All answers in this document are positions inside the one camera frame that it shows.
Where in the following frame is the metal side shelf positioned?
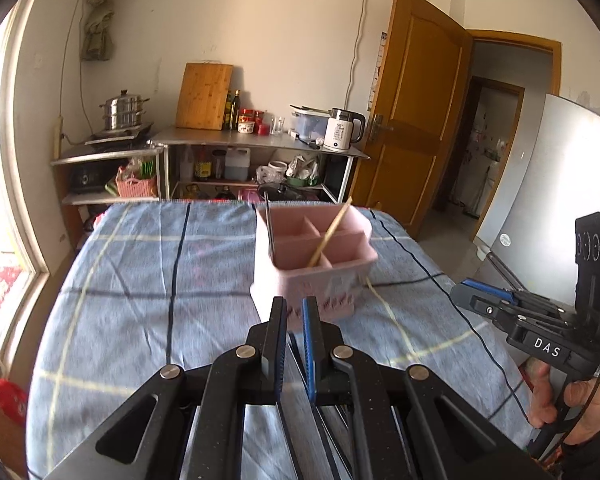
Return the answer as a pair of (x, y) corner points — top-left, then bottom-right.
(50, 142), (169, 207)

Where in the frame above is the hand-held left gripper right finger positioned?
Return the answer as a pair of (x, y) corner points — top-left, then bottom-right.
(302, 296), (556, 480)

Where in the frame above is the pink woven basket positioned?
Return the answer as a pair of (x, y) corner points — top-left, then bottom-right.
(115, 172), (160, 199)

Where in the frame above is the thin wall wire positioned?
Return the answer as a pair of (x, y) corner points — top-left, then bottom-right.
(61, 0), (94, 137)

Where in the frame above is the induction cooker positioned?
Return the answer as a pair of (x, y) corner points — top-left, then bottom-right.
(86, 121), (155, 143)

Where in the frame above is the pink utensil holder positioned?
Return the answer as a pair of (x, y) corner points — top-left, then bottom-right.
(250, 202), (380, 334)

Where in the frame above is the white electric kettle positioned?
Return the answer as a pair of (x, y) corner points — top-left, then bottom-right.
(322, 107), (367, 153)

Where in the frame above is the wall power cable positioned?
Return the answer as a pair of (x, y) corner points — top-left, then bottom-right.
(346, 0), (372, 112)

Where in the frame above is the grey refrigerator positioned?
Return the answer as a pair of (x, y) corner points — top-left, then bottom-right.
(472, 92), (600, 313)

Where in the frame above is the wooden chopstick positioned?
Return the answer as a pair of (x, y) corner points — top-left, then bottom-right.
(307, 197), (355, 267)

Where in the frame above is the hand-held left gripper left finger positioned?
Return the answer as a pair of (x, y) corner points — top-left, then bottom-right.
(27, 296), (288, 480)

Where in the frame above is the black cooker appliance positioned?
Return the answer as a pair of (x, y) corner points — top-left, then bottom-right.
(68, 164), (111, 194)

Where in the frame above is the bamboo cutting board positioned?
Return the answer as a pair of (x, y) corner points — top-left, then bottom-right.
(174, 62), (235, 131)

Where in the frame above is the white plastic jug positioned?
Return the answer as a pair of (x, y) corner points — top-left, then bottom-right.
(223, 146), (252, 182)

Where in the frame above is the wooden door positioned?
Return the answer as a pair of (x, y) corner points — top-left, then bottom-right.
(349, 0), (474, 242)

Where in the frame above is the window frame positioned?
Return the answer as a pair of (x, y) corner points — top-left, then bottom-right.
(0, 0), (56, 366)

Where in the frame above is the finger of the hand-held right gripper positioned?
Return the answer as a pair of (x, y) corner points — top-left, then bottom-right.
(469, 294), (573, 342)
(450, 276), (577, 315)

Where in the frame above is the stainless steamer pot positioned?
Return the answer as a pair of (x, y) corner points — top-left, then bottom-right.
(98, 89), (150, 131)

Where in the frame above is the red plastic bag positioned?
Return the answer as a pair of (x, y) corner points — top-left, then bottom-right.
(0, 378), (27, 424)

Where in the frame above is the person's right hand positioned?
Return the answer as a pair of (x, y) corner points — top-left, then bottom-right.
(526, 361), (600, 447)

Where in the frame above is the black pan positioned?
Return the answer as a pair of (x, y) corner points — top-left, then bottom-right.
(257, 183), (327, 204)

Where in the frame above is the crumpled plastic bag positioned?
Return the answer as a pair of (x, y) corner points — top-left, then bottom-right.
(285, 153), (324, 186)

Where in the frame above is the dark soy sauce bottle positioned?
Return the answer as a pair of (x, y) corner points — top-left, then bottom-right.
(194, 147), (214, 181)

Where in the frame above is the black chopstick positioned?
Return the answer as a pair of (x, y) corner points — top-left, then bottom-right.
(278, 401), (305, 480)
(286, 332), (342, 480)
(263, 192), (276, 262)

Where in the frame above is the beige tied curtain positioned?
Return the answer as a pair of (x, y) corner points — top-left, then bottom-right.
(79, 0), (127, 62)

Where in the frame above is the wooden door frame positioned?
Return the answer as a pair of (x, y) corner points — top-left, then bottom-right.
(431, 29), (564, 221)

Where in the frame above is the stainless steel table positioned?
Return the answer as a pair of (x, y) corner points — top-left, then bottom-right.
(147, 126), (372, 206)

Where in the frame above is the white plastic bottle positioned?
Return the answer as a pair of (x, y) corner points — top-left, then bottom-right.
(178, 147), (196, 181)

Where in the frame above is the blue plaid tablecloth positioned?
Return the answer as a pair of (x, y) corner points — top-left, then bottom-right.
(26, 199), (547, 480)

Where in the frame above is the clear plastic storage container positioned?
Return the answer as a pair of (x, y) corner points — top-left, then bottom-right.
(289, 104), (332, 142)

